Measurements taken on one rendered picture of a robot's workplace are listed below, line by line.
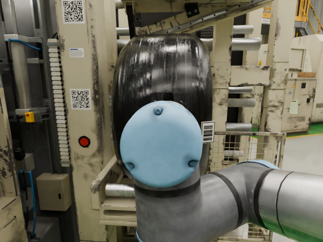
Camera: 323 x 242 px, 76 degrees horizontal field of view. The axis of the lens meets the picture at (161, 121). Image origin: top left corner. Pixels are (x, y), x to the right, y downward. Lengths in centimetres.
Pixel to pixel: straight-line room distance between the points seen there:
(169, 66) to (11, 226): 72
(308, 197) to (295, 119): 511
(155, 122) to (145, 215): 10
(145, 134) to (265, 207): 16
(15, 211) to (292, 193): 82
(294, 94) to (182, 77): 469
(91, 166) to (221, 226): 66
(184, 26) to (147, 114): 98
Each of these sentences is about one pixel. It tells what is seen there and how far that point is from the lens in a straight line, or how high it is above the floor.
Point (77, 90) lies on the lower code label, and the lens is 81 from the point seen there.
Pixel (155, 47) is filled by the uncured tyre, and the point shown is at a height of 138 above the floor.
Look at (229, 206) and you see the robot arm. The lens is 27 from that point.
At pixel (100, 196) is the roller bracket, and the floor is 90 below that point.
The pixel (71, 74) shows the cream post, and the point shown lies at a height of 131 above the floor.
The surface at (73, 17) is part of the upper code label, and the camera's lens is 82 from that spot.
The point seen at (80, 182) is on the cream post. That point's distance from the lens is 92.
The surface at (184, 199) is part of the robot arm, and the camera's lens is 22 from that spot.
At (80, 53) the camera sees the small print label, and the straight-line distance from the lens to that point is 80.
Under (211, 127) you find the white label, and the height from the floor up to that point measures 117.
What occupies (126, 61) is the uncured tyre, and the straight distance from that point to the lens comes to 61.
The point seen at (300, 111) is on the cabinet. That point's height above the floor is 54.
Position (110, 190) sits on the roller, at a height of 91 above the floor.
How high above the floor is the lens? 131
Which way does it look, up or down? 13 degrees down
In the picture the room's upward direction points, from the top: straight up
